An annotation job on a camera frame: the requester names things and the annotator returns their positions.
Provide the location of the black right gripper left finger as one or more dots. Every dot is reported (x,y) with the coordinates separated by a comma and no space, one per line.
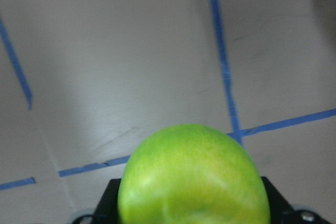
(106,210)

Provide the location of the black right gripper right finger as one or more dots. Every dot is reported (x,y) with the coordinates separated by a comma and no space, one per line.
(281,210)

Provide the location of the green apple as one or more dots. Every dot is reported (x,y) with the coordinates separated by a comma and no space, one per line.
(191,174)

